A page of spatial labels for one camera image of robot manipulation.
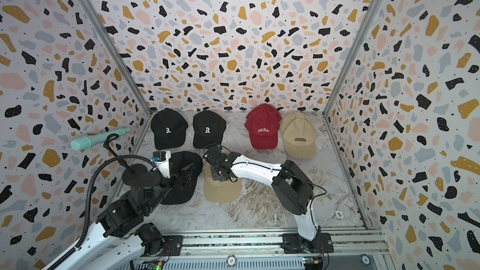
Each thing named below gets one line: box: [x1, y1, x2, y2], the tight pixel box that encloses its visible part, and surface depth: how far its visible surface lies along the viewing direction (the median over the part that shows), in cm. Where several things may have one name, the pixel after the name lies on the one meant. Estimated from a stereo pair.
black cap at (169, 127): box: [150, 107, 189, 150], surface depth 111 cm
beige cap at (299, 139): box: [282, 118, 317, 159], surface depth 107 cm
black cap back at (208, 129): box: [192, 110, 227, 150], surface depth 111 cm
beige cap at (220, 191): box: [203, 161, 243, 204], surface depth 90 cm
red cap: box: [244, 103, 283, 150], surface depth 111 cm
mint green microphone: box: [70, 127, 132, 151], surface depth 66 cm
